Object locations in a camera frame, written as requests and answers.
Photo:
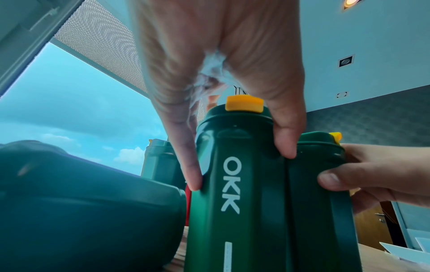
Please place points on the person's left hand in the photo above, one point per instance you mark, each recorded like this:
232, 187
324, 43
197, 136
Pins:
218, 32

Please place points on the person's right hand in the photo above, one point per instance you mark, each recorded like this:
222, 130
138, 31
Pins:
386, 178

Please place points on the red tumbler table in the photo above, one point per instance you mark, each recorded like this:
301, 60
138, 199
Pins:
188, 207

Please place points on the brown wooden door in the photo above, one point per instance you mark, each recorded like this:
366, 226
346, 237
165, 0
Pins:
369, 231

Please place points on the white flat sheet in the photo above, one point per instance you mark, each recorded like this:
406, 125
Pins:
406, 252

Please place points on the square recessed ceiling light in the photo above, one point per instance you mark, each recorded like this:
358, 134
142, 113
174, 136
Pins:
346, 61
342, 94
352, 2

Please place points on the grey mesh screen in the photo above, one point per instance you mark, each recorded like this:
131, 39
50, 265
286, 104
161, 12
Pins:
100, 39

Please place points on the dark grey window frame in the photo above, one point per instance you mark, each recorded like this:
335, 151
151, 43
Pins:
27, 34

